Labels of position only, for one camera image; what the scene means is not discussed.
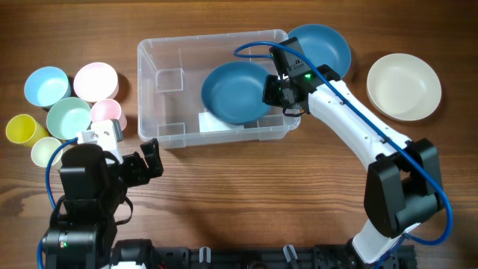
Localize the dark teal plate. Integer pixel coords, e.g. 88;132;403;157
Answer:
201;61;270;125
288;24;352;78

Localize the pink cup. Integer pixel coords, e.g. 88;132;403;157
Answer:
90;99;127;131

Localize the cream cup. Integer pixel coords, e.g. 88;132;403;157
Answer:
31;137;62;168

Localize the cream plate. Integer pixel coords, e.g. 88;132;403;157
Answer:
367;53;442;122

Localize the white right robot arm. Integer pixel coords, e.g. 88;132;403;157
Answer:
263;72;453;267

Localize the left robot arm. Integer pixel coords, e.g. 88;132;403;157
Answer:
37;139;167;268

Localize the white label in bin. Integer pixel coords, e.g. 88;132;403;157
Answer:
199;111;244;132

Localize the clear plastic storage bin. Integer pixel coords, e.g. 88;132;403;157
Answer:
137;29;300;149

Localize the mint green bowl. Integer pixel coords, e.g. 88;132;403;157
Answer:
46;97;91;140

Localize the pink bowl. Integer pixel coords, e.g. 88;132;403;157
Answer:
73;62;119;103

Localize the yellow cup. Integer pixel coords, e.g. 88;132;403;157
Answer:
5;114;49;147

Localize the light blue bowl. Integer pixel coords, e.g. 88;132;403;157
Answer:
24;67;72;109

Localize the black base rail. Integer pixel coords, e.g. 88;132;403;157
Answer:
156;244;418;269

